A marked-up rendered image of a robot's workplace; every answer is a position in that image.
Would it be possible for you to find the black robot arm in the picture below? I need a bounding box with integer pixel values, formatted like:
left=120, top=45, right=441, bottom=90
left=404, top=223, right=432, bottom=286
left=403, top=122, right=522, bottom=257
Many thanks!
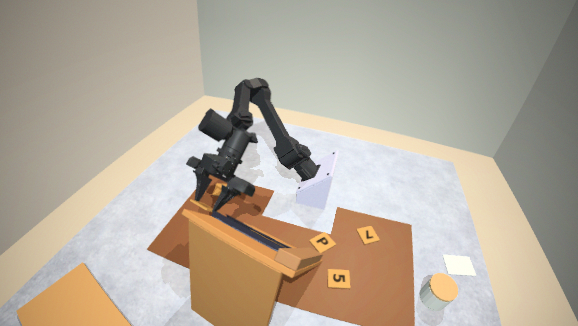
left=198, top=78, right=321, bottom=182

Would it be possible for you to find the grey cylindrical container with orange lid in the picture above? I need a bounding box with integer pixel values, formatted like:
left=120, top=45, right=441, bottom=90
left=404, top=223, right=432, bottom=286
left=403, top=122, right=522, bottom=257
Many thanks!
left=419, top=273, right=458, bottom=311

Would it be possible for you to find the tan flat board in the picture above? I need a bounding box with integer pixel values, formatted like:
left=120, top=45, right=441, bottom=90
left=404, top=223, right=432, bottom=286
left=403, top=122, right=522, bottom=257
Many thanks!
left=17, top=262, right=132, bottom=326

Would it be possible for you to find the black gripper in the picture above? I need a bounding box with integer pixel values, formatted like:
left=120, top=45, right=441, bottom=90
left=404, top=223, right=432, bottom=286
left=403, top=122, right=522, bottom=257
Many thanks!
left=186, top=145, right=255, bottom=212

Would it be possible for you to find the brown wooden easel board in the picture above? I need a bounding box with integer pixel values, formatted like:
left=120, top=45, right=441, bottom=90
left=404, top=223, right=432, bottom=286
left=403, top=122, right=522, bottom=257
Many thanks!
left=182, top=209, right=324, bottom=326

